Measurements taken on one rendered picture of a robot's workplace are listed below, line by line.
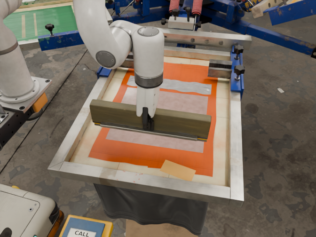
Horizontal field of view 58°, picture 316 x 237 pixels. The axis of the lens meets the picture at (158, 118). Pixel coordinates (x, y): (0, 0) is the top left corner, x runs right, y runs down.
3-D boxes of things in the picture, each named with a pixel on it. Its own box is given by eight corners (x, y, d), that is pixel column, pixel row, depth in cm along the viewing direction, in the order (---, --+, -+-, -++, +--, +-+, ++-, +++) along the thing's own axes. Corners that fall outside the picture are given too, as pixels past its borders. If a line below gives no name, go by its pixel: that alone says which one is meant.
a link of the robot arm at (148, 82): (138, 57, 76) (139, 66, 78) (130, 75, 70) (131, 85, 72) (166, 59, 75) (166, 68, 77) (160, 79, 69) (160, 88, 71)
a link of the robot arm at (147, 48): (95, 31, 64) (110, 14, 70) (101, 71, 71) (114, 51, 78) (160, 40, 61) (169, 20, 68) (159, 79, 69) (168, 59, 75)
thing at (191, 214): (202, 238, 117) (218, 179, 87) (99, 219, 123) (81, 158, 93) (203, 231, 119) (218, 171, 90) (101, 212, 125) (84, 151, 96)
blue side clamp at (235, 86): (240, 102, 115) (244, 88, 110) (228, 100, 116) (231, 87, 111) (239, 62, 136) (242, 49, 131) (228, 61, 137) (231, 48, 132)
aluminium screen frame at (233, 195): (241, 208, 80) (244, 201, 78) (50, 176, 88) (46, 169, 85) (237, 59, 136) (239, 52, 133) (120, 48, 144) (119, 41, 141)
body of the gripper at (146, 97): (139, 63, 77) (140, 94, 85) (130, 85, 70) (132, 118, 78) (166, 66, 76) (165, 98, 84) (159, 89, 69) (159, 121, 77)
